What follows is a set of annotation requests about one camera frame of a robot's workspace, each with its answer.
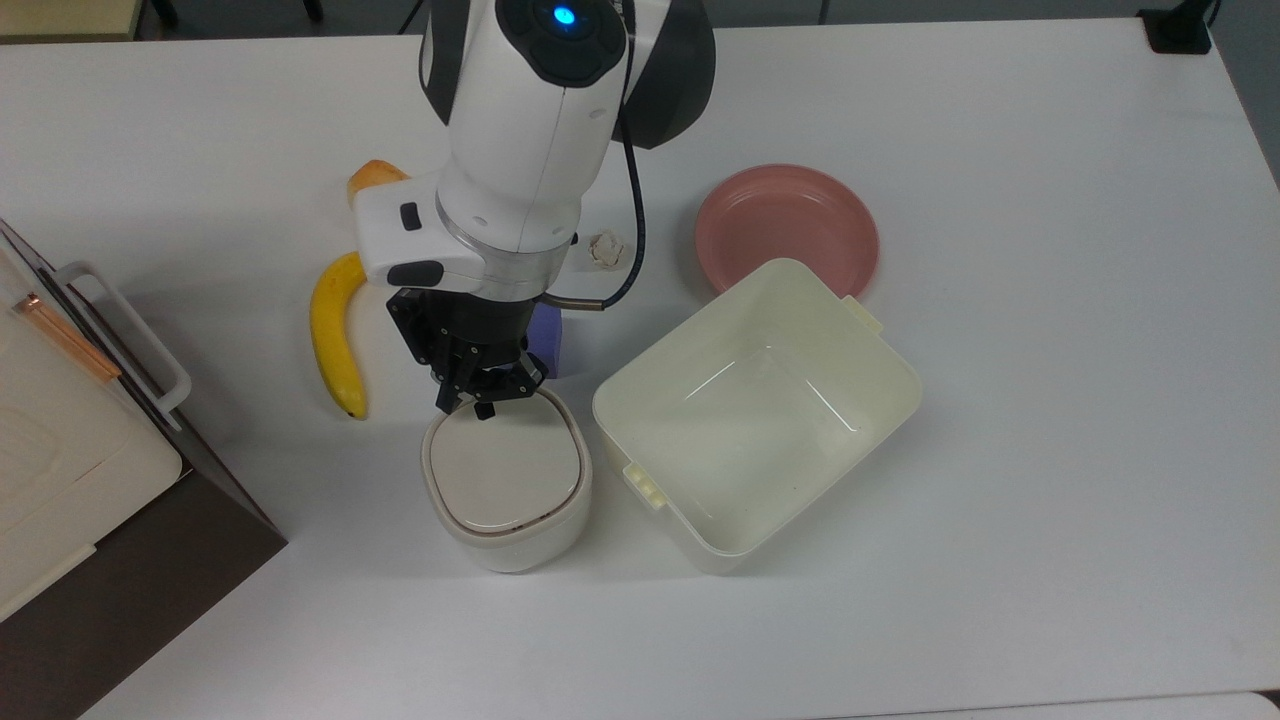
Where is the dark brown drawer cabinet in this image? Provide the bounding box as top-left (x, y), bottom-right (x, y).
top-left (0, 218), bottom-right (290, 720)

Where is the yellow toy banana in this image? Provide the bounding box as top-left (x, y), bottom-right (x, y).
top-left (308, 250), bottom-right (370, 422)

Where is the purple cube block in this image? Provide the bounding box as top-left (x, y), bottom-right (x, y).
top-left (524, 300), bottom-right (567, 380)

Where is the black stand base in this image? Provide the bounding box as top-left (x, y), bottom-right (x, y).
top-left (1138, 0), bottom-right (1219, 56)

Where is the copper fridge door handle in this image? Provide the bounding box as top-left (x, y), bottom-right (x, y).
top-left (11, 292), bottom-right (122, 384)

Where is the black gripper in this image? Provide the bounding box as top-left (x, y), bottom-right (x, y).
top-left (386, 287), bottom-right (547, 422)

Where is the small white lidded trash can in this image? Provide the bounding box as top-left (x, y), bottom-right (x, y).
top-left (420, 385), bottom-right (595, 575)

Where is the orange toy bread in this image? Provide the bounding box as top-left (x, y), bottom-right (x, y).
top-left (346, 159), bottom-right (412, 208)

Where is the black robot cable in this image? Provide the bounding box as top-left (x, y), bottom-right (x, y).
top-left (547, 0), bottom-right (649, 313)

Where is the cream plastic storage box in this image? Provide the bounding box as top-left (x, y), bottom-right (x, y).
top-left (591, 257), bottom-right (924, 577)

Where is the pink plastic plate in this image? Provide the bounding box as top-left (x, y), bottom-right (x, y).
top-left (694, 164), bottom-right (882, 302)

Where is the white drawer handle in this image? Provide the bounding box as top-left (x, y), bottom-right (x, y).
top-left (54, 261), bottom-right (194, 433)

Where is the cream toy fridge cabinet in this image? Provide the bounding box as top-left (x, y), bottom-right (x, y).
top-left (0, 238), bottom-right (185, 623)

